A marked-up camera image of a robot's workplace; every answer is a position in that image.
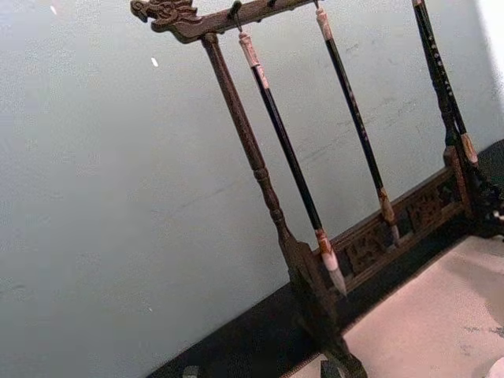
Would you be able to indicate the large black brush, white tip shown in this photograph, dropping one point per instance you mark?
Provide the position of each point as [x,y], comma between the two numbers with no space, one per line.
[289,157]

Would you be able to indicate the carved dark wooden brush rack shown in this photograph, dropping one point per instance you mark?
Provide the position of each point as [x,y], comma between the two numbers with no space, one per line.
[232,98]

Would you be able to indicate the slim black brush, brown tip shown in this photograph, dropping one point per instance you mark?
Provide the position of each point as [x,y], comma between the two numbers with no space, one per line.
[354,106]

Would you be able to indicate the black table cloth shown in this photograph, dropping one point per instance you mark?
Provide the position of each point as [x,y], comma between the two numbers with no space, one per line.
[252,338]

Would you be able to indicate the small grey object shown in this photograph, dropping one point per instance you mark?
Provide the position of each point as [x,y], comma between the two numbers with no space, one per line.
[192,372]

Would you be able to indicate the pale felt writing mat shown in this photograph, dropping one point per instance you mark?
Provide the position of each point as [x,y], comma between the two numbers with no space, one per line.
[425,315]

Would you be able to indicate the black speckled brush, tan tip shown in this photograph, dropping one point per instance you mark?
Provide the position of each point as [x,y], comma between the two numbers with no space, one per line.
[436,59]

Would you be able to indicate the white round dish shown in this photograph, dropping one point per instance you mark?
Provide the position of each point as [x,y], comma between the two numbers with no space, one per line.
[497,372]

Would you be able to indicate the plain pale wall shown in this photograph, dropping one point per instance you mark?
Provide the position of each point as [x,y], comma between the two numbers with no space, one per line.
[118,177]

